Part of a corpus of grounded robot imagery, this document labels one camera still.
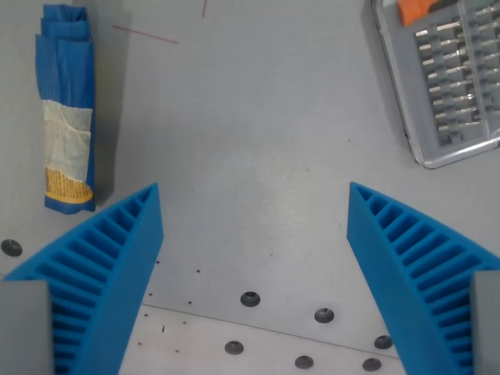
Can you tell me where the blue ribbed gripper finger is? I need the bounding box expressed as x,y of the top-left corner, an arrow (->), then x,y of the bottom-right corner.
346,181 -> 500,375
2,182 -> 164,375

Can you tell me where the folded blue bag with tape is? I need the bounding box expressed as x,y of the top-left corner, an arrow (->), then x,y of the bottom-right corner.
34,3 -> 98,215

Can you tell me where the clear plastic bit set case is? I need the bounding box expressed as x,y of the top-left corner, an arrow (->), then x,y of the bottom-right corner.
369,0 -> 500,170

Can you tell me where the orange screwdriver handle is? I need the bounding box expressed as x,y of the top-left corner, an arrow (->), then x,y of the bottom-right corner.
396,0 -> 435,27

